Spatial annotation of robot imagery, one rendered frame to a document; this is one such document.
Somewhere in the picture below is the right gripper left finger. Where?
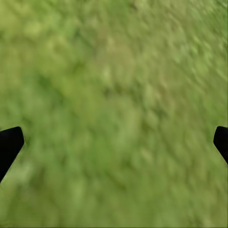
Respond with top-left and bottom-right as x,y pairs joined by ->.
0,126 -> 24,182

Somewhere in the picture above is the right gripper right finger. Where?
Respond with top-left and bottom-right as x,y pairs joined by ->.
213,126 -> 228,164

